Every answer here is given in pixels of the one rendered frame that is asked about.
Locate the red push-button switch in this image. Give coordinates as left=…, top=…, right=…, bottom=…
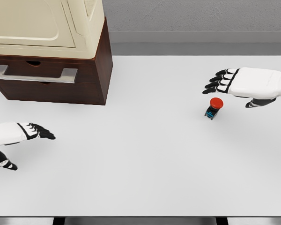
left=204, top=97, right=224, bottom=120

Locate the brown cabinet with cream top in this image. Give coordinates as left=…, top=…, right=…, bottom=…
left=0, top=0, right=114, bottom=106

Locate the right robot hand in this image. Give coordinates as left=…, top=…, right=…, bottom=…
left=202, top=67, right=281, bottom=109

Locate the silver drawer handle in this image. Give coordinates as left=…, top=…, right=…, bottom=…
left=0, top=65, right=79, bottom=84

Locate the brown drawer with notch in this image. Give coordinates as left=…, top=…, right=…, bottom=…
left=0, top=54, right=96, bottom=84
left=0, top=79, right=102, bottom=104

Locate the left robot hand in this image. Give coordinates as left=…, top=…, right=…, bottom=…
left=0, top=121, right=56, bottom=171

